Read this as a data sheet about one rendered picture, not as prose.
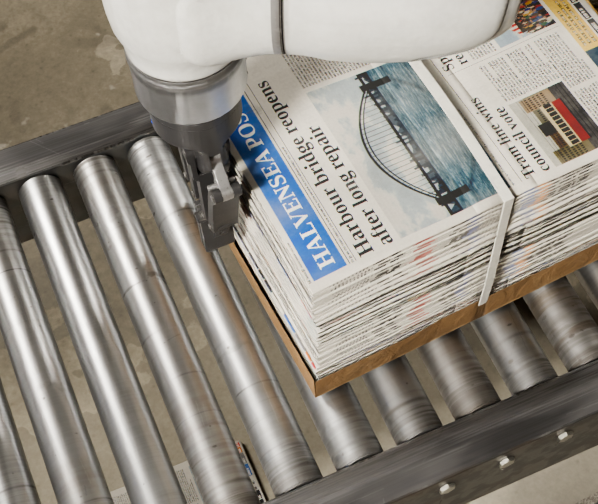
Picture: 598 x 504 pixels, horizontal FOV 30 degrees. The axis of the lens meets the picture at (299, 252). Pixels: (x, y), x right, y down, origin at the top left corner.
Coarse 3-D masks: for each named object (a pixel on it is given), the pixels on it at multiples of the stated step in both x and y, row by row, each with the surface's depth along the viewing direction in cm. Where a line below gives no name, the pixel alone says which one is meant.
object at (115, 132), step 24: (96, 120) 129; (120, 120) 129; (144, 120) 129; (24, 144) 127; (48, 144) 127; (72, 144) 127; (96, 144) 127; (120, 144) 127; (0, 168) 126; (24, 168) 126; (48, 168) 126; (72, 168) 127; (120, 168) 131; (0, 192) 125; (72, 192) 131; (24, 216) 130; (24, 240) 134
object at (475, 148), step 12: (420, 60) 101; (420, 72) 100; (432, 84) 99; (444, 96) 99; (444, 108) 98; (456, 120) 97; (468, 132) 97; (468, 144) 96; (480, 156) 96; (492, 168) 95; (492, 180) 95; (504, 192) 95
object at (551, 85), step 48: (528, 0) 105; (576, 0) 105; (480, 48) 103; (528, 48) 103; (576, 48) 102; (480, 96) 100; (528, 96) 100; (576, 96) 100; (528, 144) 97; (576, 144) 97; (576, 192) 100; (528, 240) 104; (576, 240) 111
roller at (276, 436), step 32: (160, 160) 126; (160, 192) 124; (160, 224) 123; (192, 224) 121; (192, 256) 119; (192, 288) 118; (224, 288) 117; (224, 320) 115; (224, 352) 114; (256, 352) 114; (256, 384) 111; (256, 416) 110; (288, 416) 110; (256, 448) 110; (288, 448) 108; (288, 480) 107
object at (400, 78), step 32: (384, 64) 102; (416, 96) 100; (448, 96) 100; (448, 128) 98; (480, 128) 98; (448, 160) 97; (512, 160) 96; (480, 192) 95; (512, 192) 95; (480, 224) 96; (512, 224) 99; (480, 256) 102; (512, 256) 106; (480, 288) 109
